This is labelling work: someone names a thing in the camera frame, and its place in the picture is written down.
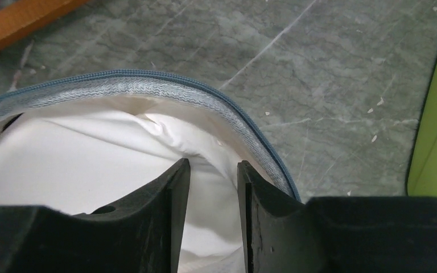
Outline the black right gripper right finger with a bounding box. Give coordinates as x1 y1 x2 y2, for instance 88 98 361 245
238 161 437 272

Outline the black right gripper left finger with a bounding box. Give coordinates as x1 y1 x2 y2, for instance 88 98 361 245
0 159 191 272

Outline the orange wooden desk shelf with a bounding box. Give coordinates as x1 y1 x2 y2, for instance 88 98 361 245
0 0 86 51

